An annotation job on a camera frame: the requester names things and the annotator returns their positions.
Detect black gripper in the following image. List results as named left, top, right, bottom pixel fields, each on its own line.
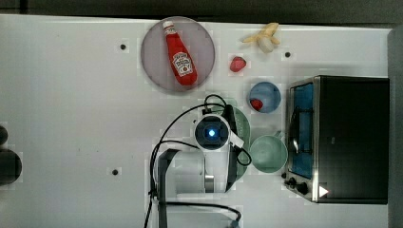
left=202, top=105, right=239, bottom=192

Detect green plastic strainer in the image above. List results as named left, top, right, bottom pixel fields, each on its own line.
left=208, top=97, right=252, bottom=182

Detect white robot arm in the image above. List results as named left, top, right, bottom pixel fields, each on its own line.
left=149, top=104, right=244, bottom=228

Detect small red toy fruit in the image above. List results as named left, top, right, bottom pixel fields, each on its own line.
left=250, top=99, right=263, bottom=111

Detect blue bowl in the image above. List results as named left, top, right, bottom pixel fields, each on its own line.
left=248, top=82, right=281, bottom=114

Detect toy strawberry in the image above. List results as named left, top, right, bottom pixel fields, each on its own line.
left=230, top=56, right=247, bottom=72

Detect green cup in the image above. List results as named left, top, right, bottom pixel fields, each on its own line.
left=250, top=131, right=288, bottom=173

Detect red ketchup bottle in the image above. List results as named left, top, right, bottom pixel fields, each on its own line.
left=163, top=21, right=198, bottom=86

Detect toy banana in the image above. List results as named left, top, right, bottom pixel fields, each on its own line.
left=242, top=23, right=280, bottom=53

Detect grey round plate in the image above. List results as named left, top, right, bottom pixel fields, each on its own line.
left=141, top=16, right=215, bottom=92

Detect black toaster oven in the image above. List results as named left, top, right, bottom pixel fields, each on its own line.
left=282, top=75, right=390, bottom=204

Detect lower black cylinder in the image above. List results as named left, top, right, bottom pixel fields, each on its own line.
left=0, top=149, right=22, bottom=185

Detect black cylinder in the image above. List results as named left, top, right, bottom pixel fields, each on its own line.
left=0, top=126, right=9, bottom=145
left=0, top=149, right=22, bottom=185

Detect upper black cylinder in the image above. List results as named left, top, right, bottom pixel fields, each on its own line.
left=0, top=126, right=9, bottom=145

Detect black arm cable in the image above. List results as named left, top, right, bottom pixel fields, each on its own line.
left=143, top=93, right=253, bottom=228

